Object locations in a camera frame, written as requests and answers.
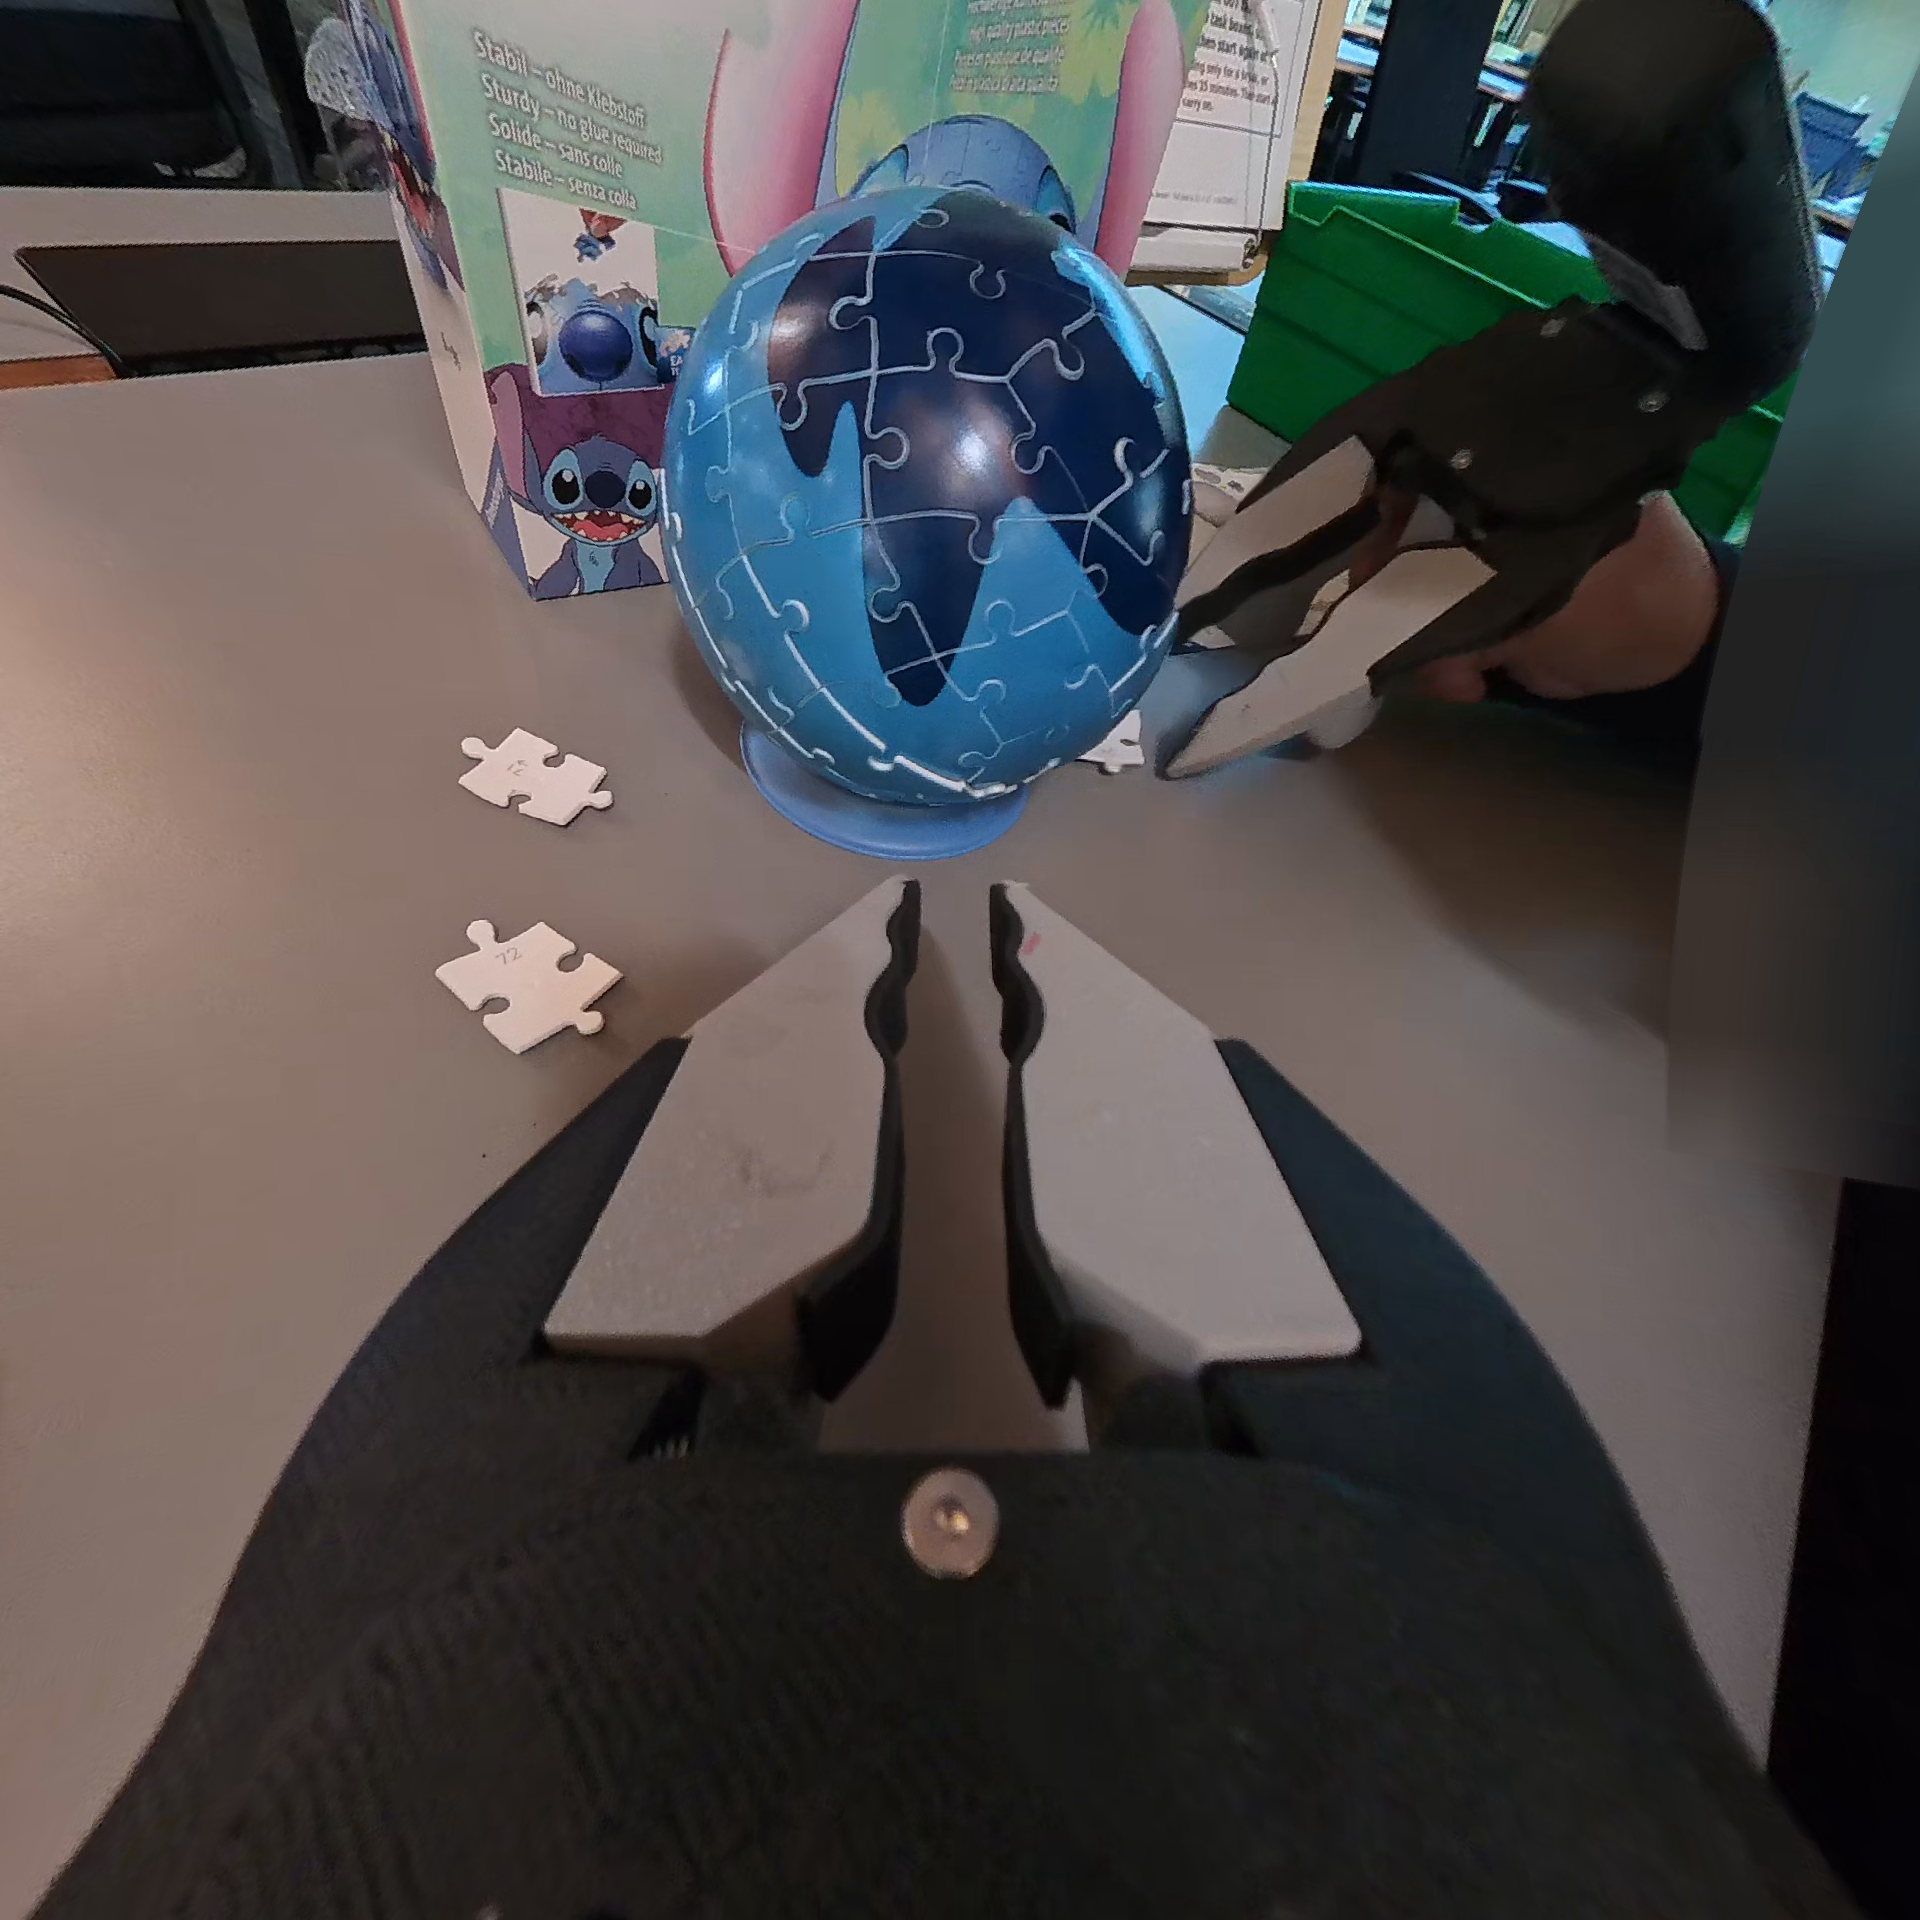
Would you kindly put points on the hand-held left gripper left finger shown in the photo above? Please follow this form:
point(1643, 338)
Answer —
point(735, 1185)

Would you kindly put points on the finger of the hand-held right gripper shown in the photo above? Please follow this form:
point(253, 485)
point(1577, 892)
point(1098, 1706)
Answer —
point(1334, 660)
point(1289, 539)

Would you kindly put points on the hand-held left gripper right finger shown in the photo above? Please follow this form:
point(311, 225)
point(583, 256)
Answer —
point(1188, 1185)

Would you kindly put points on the single white puzzle piece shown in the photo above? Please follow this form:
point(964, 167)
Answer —
point(1117, 747)

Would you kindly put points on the blue puzzle ball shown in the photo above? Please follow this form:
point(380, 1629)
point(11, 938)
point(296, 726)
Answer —
point(928, 529)

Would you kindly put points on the white joined puzzle pieces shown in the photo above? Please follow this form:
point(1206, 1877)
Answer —
point(532, 778)
point(528, 986)

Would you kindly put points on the printed cartoon puzzle box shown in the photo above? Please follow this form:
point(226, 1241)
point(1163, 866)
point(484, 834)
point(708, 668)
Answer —
point(599, 193)

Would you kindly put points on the person's right hand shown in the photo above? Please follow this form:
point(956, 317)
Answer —
point(1619, 630)

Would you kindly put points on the green storage bin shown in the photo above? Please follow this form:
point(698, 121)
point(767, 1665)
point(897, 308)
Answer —
point(1379, 311)

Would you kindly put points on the black partition panel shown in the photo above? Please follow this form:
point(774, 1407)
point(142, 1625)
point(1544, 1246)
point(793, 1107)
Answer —
point(1418, 73)

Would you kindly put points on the white printed sign board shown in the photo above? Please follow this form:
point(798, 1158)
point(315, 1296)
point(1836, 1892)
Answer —
point(1220, 136)

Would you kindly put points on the black laptop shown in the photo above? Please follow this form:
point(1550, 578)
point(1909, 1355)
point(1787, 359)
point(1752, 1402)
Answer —
point(226, 299)

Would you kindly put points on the black office chair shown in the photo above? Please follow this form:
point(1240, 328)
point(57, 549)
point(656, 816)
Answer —
point(137, 91)

